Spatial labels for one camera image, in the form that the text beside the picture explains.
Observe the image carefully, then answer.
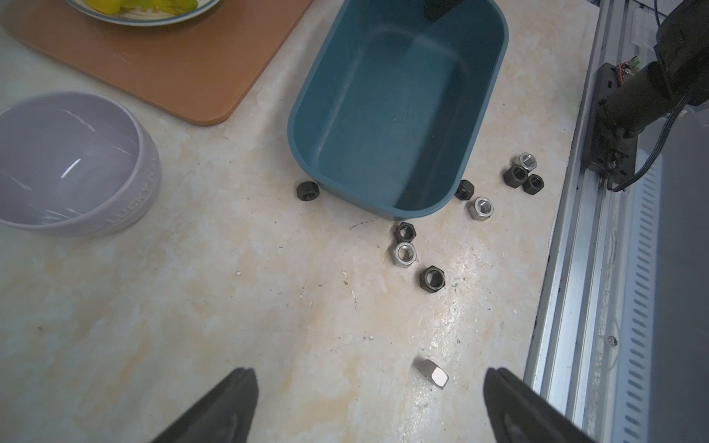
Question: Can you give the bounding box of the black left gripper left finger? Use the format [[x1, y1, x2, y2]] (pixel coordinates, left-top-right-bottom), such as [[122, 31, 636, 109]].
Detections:
[[153, 368, 258, 442]]

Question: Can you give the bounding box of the patterned plate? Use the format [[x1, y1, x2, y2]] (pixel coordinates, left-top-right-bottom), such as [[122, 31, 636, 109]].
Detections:
[[68, 0, 220, 27]]

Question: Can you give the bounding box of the aluminium front rail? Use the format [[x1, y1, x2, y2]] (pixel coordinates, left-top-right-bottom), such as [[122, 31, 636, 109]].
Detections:
[[523, 0, 709, 443]]

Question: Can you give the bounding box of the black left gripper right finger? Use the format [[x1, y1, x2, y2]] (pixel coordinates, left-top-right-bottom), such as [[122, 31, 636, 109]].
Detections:
[[483, 367, 593, 443]]

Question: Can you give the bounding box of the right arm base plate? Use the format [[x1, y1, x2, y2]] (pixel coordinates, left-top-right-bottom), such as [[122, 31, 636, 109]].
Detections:
[[582, 63, 637, 186]]

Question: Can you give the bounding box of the lilac ceramic bowl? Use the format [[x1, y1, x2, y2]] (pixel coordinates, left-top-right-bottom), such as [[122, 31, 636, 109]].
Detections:
[[1, 92, 162, 237]]

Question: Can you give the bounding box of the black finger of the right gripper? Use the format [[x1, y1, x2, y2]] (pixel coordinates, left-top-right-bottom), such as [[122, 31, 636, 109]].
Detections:
[[424, 0, 463, 22]]

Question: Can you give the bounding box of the black nut lower middle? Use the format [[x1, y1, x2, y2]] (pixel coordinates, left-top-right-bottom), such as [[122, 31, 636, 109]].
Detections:
[[418, 266, 446, 293]]

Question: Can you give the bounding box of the black nut on edge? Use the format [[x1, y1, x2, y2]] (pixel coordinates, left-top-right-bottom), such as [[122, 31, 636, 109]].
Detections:
[[295, 181, 321, 202]]

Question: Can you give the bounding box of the brown rectangular mat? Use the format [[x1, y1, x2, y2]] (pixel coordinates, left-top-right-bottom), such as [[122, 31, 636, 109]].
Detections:
[[1, 1, 310, 126]]

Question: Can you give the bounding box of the teal plastic storage box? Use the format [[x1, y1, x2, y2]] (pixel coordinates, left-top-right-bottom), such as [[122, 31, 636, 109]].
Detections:
[[287, 1, 487, 220]]

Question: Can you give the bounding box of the yellow banana bunch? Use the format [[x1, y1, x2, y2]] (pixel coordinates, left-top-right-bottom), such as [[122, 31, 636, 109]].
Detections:
[[86, 0, 199, 16]]

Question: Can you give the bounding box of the black nut cluster top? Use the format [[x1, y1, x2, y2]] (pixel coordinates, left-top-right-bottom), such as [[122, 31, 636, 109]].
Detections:
[[502, 164, 528, 188]]

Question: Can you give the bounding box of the black nut cluster bottom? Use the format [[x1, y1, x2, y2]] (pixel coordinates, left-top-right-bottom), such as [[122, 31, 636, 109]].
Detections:
[[523, 174, 545, 195]]

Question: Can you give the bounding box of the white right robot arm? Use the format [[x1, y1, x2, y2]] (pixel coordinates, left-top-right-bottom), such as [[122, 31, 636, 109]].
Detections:
[[422, 1, 708, 150]]

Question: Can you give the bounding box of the black nut cluster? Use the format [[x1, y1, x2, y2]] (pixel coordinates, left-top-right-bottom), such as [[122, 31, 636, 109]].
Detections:
[[502, 164, 528, 188], [523, 174, 545, 195]]

